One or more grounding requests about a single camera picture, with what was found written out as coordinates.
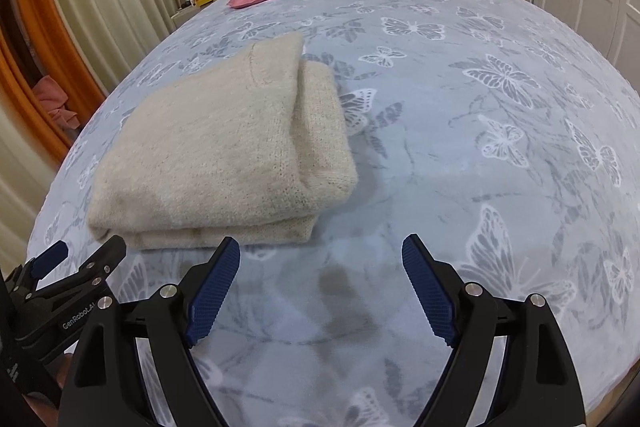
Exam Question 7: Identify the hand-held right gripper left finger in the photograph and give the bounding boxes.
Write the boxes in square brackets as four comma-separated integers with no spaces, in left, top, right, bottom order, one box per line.
[57,236,242,427]

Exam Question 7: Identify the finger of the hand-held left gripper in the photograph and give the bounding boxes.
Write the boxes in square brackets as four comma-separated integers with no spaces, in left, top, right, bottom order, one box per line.
[7,241,69,290]
[30,235,127,308]

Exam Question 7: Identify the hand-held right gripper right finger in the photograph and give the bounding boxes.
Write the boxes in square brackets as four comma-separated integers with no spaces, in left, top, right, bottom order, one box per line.
[401,233,587,427]

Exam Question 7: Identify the cream knitted sweater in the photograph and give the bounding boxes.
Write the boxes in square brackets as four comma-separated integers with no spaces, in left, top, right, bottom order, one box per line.
[86,32,359,250]

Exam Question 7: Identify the pink clothes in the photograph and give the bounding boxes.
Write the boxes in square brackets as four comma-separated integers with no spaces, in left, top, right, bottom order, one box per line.
[32,76,80,131]

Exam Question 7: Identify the cream curtain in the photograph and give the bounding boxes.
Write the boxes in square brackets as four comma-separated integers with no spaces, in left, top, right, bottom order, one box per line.
[0,99,76,275]

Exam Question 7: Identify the grey butterfly print blanket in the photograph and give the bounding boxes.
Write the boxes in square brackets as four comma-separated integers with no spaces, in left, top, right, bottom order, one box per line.
[27,0,640,427]

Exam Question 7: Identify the orange curtain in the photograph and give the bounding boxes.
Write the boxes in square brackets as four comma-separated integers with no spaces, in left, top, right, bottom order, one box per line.
[0,0,108,148]

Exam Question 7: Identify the white nightstand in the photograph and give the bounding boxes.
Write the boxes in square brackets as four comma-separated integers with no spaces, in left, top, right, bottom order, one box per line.
[170,0,223,32]

